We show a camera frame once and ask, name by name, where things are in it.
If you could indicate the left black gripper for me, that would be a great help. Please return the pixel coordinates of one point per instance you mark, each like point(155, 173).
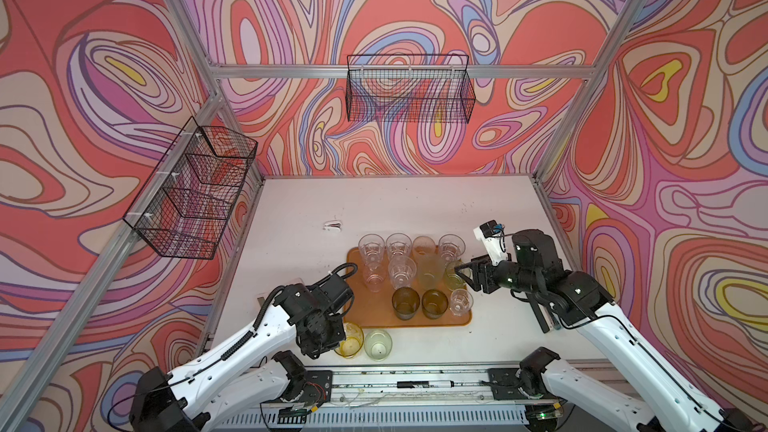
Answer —
point(311, 348)

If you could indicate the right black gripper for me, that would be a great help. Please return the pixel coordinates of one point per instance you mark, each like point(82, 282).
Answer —
point(483, 266)

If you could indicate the light green ribbed glass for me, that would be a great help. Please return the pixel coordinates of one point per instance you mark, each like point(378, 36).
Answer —
point(451, 278)

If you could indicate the small clear glass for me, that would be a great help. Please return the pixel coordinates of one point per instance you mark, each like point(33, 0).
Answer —
point(460, 302)

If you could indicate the clear ribbed glass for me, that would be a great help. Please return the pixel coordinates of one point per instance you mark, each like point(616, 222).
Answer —
point(451, 247)

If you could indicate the yellow glass front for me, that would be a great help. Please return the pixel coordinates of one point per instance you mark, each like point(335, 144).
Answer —
point(353, 342)

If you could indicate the frosted pale green tumbler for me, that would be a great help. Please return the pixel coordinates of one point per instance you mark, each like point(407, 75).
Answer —
point(430, 270)

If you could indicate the frosted pink tumbler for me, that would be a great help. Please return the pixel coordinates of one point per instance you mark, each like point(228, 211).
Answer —
point(423, 246)

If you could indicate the light green glass front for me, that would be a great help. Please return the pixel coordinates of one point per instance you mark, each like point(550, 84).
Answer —
point(378, 344)

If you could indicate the dark olive glass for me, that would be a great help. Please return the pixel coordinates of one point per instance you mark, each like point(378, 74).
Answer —
point(405, 303)

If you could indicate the clear stemmed glass front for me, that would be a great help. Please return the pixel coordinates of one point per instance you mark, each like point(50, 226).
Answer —
point(372, 249)

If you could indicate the pink glass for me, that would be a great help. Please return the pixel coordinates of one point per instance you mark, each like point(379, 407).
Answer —
point(374, 276)

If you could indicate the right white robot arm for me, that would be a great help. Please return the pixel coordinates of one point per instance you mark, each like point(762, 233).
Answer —
point(526, 264)

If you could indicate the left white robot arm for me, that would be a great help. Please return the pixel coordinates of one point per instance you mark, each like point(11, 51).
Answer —
point(254, 365)

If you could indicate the orange rectangular tray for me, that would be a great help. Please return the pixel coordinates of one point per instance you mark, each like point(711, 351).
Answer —
point(372, 310)

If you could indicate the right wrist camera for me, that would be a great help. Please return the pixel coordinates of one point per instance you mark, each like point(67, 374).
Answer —
point(491, 235)

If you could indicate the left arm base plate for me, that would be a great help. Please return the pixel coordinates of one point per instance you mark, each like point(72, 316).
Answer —
point(314, 389)

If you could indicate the black pen on rail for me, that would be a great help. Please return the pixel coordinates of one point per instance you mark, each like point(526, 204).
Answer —
point(425, 384)

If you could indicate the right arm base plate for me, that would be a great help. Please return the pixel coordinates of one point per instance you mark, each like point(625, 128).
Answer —
point(517, 384)

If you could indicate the left black wire basket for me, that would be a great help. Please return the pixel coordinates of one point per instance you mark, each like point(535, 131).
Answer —
point(183, 210)

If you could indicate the black wire basket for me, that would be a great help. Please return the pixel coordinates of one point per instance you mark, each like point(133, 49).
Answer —
point(409, 88)
point(183, 210)

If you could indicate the back black wire basket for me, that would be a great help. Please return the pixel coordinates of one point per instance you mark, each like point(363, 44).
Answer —
point(409, 88)

